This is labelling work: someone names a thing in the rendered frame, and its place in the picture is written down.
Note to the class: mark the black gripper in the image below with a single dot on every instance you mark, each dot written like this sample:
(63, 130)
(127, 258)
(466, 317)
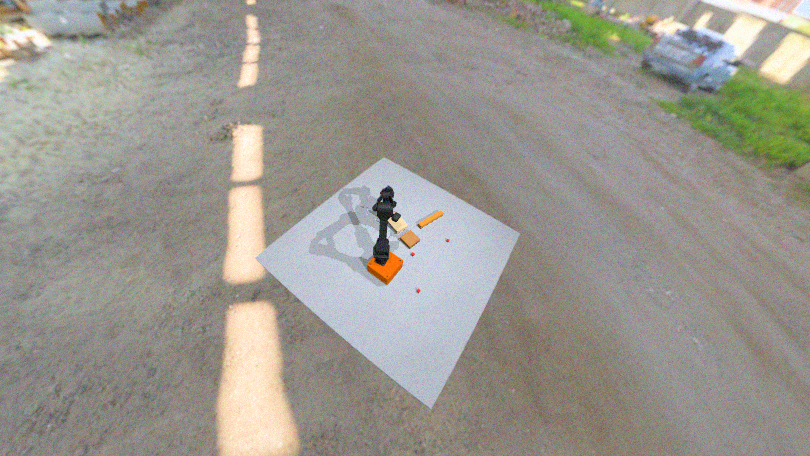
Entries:
(395, 217)

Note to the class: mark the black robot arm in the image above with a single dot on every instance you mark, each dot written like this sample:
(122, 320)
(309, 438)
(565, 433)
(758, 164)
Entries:
(384, 209)

